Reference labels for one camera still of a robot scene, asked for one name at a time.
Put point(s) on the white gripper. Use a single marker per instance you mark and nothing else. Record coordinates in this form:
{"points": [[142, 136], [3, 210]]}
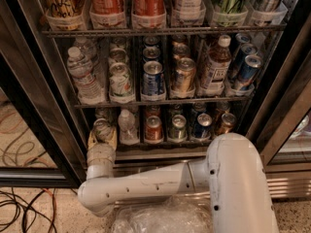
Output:
{"points": [[101, 152]]}

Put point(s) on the silver green 7up can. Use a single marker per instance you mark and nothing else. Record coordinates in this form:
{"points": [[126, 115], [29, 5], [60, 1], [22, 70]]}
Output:
{"points": [[103, 130]]}

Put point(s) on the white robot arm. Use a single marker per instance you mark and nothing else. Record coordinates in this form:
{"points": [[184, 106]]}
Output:
{"points": [[235, 216]]}

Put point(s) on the water bottle bottom shelf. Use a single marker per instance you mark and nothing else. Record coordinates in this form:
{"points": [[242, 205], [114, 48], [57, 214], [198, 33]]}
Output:
{"points": [[128, 129]]}

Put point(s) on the water bottle shelf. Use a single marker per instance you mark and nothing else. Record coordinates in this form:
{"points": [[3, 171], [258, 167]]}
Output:
{"points": [[80, 68], [128, 129]]}

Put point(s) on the red coca cola can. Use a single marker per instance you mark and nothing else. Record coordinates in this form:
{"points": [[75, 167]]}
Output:
{"points": [[153, 130]]}

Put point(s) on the water bottle middle shelf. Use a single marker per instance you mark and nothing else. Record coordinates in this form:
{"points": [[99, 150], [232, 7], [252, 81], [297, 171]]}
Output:
{"points": [[80, 68]]}

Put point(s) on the white green can middle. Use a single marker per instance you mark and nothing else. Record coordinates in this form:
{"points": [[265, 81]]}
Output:
{"points": [[121, 88]]}

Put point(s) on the left glass fridge door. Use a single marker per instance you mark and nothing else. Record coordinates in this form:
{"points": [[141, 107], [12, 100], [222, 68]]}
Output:
{"points": [[34, 77]]}

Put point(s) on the glass fridge door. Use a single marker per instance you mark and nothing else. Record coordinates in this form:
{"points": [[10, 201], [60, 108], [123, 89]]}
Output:
{"points": [[276, 131], [34, 77]]}

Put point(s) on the green silver soda can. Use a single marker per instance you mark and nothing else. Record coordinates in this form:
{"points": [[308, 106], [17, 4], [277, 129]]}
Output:
{"points": [[177, 129]]}

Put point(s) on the blue pepsi can middle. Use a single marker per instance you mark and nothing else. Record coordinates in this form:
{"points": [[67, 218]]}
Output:
{"points": [[153, 84]]}

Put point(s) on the blue pepsi can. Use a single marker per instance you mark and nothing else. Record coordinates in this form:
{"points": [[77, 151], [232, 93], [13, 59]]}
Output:
{"points": [[153, 84], [201, 129]]}

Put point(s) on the blue pepsi can bottom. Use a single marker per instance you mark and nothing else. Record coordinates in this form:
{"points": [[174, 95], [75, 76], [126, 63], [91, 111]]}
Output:
{"points": [[201, 129]]}

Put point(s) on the gold can middle shelf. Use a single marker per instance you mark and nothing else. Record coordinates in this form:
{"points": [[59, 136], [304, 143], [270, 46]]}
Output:
{"points": [[182, 81]]}

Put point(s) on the gold brown soda can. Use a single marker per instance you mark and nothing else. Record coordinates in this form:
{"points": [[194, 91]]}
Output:
{"points": [[225, 124]]}

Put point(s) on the red cola can top right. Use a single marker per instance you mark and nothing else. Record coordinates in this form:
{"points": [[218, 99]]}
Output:
{"points": [[148, 14]]}

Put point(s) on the red cola can top left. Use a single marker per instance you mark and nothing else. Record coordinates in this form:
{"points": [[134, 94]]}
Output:
{"points": [[107, 14]]}

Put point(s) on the yellow black tall can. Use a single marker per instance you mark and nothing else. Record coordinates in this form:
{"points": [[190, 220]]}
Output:
{"points": [[63, 14]]}

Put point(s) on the blue red bull can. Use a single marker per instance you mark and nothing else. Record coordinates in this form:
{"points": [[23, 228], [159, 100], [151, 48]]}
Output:
{"points": [[247, 73]]}

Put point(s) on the right glass fridge door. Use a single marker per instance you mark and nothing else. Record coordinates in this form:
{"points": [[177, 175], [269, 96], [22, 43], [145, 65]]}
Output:
{"points": [[276, 131]]}

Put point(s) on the green tall can top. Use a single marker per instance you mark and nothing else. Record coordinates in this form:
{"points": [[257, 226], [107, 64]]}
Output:
{"points": [[229, 12]]}

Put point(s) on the steel fridge bottom grille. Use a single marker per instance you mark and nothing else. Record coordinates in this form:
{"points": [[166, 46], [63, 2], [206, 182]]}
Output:
{"points": [[288, 183]]}

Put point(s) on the silver tall can top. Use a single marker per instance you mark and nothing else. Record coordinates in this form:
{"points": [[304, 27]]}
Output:
{"points": [[264, 11]]}

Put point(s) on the clear plastic bag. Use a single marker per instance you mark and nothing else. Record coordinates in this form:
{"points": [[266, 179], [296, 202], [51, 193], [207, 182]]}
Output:
{"points": [[175, 215]]}

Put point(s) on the brown tea bottle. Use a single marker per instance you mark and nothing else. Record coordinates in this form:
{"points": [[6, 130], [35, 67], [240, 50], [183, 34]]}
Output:
{"points": [[213, 67]]}

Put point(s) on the white label bottle top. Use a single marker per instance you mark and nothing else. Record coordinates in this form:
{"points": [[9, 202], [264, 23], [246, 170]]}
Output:
{"points": [[187, 12]]}

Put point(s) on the middle wire shelf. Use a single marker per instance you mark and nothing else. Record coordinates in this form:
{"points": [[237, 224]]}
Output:
{"points": [[165, 102]]}

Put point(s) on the wire shelf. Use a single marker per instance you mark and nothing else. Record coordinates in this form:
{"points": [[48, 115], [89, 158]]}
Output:
{"points": [[163, 32], [165, 102]]}

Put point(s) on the top wire shelf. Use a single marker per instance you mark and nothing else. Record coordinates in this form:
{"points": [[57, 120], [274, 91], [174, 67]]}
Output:
{"points": [[163, 32]]}

